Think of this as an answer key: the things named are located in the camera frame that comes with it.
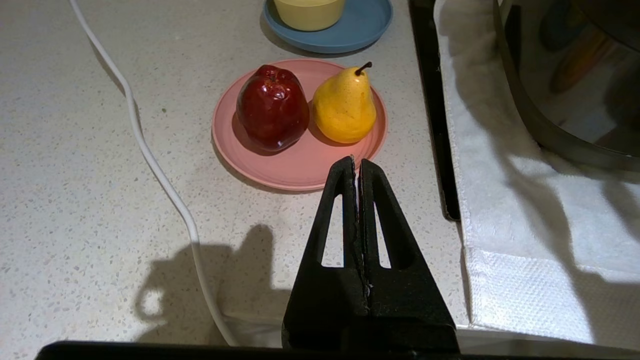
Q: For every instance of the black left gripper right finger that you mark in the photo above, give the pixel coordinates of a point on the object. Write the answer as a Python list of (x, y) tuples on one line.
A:
[(410, 310)]

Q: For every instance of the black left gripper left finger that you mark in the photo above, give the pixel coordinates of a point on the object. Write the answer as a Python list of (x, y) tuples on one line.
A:
[(325, 310)]

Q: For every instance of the black rice cooker body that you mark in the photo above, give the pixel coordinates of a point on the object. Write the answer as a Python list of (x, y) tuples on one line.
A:
[(575, 75)]

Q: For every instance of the yellow bowl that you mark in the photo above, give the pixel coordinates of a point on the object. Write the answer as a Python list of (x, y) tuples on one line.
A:
[(309, 12)]

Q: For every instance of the white towel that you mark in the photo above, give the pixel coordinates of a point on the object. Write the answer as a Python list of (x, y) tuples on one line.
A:
[(525, 230)]

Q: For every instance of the pink plate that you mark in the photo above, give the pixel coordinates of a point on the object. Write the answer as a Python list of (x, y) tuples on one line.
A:
[(300, 165)]

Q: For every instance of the yellow pear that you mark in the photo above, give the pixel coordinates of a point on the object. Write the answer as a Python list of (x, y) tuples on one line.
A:
[(344, 107)]

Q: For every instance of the red apple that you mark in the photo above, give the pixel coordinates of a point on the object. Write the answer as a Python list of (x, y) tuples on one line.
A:
[(272, 107)]

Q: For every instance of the blue plate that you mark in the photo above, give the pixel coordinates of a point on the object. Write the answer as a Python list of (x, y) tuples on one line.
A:
[(362, 30)]

